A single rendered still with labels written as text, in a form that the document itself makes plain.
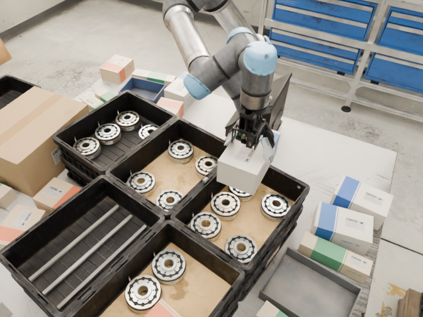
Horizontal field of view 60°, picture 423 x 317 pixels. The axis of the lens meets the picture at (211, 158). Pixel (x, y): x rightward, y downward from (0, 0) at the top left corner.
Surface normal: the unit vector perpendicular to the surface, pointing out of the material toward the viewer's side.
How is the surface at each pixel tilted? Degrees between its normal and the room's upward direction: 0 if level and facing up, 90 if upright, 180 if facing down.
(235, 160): 0
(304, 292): 0
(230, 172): 90
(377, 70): 90
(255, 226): 0
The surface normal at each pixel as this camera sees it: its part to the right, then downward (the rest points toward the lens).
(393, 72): -0.45, 0.63
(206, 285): 0.03, -0.69
